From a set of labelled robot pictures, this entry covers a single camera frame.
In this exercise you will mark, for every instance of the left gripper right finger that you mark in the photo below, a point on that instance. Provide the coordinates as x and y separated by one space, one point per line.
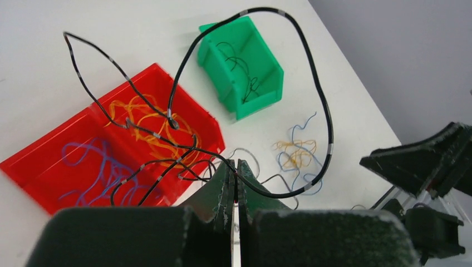
272 234

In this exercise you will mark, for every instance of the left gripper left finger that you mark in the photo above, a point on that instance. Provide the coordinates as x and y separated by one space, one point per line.
198 232

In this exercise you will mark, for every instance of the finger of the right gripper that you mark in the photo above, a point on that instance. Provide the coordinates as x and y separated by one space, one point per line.
436 164

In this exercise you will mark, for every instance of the red two-compartment plastic bin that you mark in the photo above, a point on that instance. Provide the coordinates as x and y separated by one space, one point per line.
120 150

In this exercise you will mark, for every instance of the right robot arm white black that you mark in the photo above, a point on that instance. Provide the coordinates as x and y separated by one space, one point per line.
432 225

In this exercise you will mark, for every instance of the green plastic bin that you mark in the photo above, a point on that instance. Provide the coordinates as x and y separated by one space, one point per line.
245 73

